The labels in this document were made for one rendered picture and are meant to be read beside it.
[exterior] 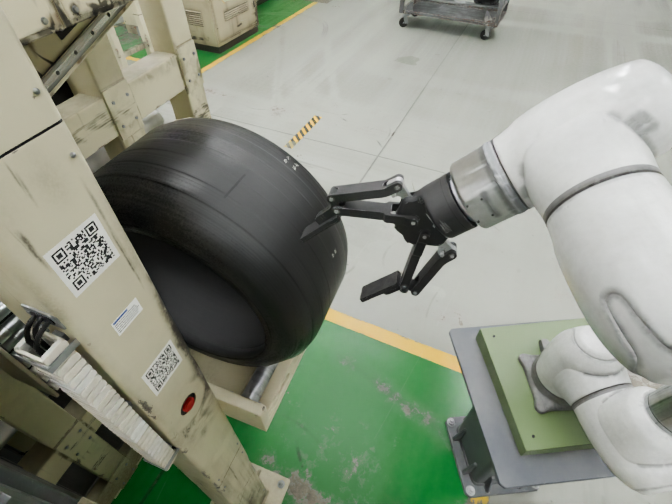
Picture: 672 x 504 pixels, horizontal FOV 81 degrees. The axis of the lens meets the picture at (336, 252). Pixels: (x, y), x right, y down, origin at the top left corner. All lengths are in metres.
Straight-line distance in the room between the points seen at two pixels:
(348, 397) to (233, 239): 1.45
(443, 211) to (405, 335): 1.75
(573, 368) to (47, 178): 1.14
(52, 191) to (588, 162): 0.52
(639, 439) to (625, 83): 0.85
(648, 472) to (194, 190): 1.10
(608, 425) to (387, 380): 1.12
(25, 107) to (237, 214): 0.32
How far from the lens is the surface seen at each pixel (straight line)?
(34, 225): 0.51
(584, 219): 0.40
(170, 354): 0.77
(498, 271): 2.63
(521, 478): 1.34
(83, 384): 0.66
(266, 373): 1.06
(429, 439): 1.99
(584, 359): 1.19
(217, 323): 1.17
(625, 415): 1.15
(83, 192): 0.54
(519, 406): 1.35
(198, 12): 5.50
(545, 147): 0.43
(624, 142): 0.43
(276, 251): 0.68
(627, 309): 0.38
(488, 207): 0.46
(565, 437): 1.37
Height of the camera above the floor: 1.86
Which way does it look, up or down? 47 degrees down
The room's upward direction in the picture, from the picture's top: straight up
